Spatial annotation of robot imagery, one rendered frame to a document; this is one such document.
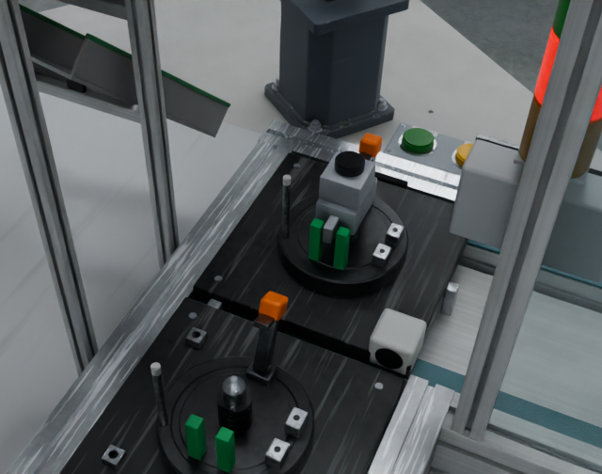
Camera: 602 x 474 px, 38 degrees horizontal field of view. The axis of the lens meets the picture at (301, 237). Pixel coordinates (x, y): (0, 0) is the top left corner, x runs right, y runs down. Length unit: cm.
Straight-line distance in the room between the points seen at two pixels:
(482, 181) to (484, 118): 69
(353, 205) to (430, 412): 21
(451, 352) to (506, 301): 26
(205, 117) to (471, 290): 36
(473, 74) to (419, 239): 51
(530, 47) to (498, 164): 250
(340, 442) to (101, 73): 41
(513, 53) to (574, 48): 257
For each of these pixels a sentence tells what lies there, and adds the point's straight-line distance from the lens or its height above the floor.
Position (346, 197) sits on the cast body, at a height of 107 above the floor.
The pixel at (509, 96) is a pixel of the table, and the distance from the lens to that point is 139.
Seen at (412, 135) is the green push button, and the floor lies 97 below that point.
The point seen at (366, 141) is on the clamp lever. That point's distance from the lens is 92.
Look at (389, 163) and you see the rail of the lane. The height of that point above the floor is 96.
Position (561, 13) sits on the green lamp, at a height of 138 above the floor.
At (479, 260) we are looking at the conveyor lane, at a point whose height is 92.
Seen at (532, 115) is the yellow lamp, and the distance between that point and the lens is 61.
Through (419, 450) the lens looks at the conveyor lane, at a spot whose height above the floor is 96.
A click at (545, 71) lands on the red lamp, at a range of 59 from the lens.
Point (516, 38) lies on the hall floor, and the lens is 319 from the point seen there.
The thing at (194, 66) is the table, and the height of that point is 86.
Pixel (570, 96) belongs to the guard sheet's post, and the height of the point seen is 134.
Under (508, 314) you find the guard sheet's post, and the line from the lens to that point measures 69.
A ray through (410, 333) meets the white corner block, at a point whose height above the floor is 99.
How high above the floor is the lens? 165
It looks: 46 degrees down
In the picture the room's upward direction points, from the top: 2 degrees clockwise
